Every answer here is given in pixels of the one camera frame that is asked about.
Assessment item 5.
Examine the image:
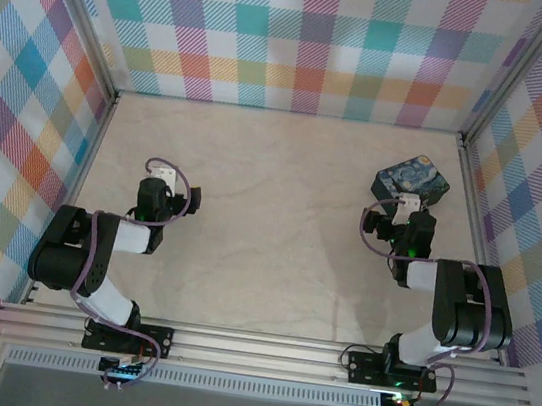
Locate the starry night print box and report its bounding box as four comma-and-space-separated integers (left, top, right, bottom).
368, 148, 456, 213

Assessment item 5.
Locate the small controller circuit board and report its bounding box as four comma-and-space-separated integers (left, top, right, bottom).
97, 352, 150, 379
380, 388, 421, 406

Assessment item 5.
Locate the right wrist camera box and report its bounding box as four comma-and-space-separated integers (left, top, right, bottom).
391, 192, 425, 229

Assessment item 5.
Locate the aluminium side rail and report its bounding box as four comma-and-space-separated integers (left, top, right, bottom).
427, 132, 539, 369
19, 80, 122, 315

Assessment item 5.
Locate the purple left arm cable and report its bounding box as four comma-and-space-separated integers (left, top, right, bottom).
57, 147, 197, 397

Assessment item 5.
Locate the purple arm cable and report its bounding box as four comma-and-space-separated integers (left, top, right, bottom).
333, 192, 509, 406
57, 147, 197, 397

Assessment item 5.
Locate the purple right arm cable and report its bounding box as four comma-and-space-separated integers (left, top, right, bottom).
333, 192, 509, 406

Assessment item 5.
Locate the thin black wire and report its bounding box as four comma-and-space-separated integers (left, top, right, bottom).
336, 345, 359, 373

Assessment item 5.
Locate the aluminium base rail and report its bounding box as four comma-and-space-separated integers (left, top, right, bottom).
0, 294, 537, 406

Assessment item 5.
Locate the aluminium frame post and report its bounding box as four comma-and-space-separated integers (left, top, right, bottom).
460, 0, 542, 152
12, 0, 135, 98

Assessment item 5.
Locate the grey slotted cable duct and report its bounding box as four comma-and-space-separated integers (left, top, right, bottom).
4, 339, 388, 406

